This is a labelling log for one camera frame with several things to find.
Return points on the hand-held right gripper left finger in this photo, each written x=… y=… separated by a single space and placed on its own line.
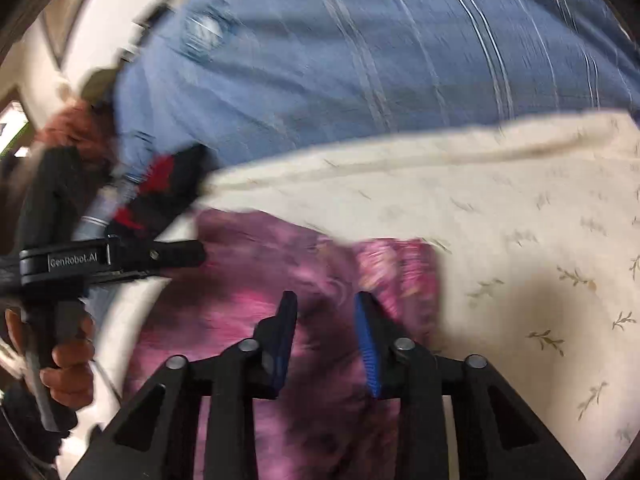
x=282 y=340

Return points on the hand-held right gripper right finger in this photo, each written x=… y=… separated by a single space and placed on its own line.
x=369 y=350

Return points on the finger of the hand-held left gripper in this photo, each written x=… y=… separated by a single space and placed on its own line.
x=165 y=255

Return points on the pink floral garment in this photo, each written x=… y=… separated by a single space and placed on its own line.
x=260 y=280

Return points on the person's left hand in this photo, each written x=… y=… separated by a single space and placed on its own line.
x=70 y=365

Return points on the red and black cloth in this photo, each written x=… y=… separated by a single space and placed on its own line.
x=160 y=180

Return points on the orange cloth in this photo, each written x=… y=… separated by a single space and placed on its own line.
x=75 y=130

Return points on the olive cloth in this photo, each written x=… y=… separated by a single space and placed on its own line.
x=100 y=85

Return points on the cream floral bed sheet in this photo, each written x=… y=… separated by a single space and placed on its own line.
x=500 y=220

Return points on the blue striped cloth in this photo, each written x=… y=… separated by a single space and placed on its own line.
x=375 y=50

